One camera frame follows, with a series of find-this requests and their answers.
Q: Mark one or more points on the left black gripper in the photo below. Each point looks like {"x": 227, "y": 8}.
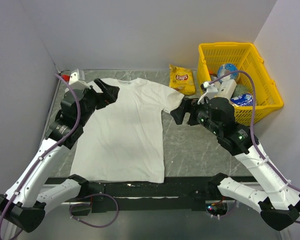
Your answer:
{"x": 103, "y": 98}

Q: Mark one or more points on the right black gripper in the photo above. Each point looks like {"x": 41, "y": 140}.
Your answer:
{"x": 191, "y": 103}

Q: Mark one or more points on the white t-shirt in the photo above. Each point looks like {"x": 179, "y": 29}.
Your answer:
{"x": 124, "y": 141}

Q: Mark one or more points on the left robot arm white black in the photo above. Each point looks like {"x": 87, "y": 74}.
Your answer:
{"x": 24, "y": 205}

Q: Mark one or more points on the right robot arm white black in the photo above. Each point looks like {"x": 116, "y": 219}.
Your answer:
{"x": 277, "y": 203}

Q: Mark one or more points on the yellow Lays chips bag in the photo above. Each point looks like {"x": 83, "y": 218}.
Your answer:
{"x": 182, "y": 80}

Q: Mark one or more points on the white plastic bottle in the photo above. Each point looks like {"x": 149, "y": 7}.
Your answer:
{"x": 227, "y": 89}

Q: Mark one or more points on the blue white tape roll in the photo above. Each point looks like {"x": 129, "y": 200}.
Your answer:
{"x": 225, "y": 69}

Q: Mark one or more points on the green round melon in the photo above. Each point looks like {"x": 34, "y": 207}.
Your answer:
{"x": 239, "y": 90}

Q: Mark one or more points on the blue white snack packet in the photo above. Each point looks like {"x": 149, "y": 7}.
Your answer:
{"x": 243, "y": 100}

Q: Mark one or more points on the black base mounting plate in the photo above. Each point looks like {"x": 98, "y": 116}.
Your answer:
{"x": 175, "y": 193}

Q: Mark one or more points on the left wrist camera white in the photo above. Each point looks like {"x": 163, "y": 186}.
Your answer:
{"x": 76, "y": 79}

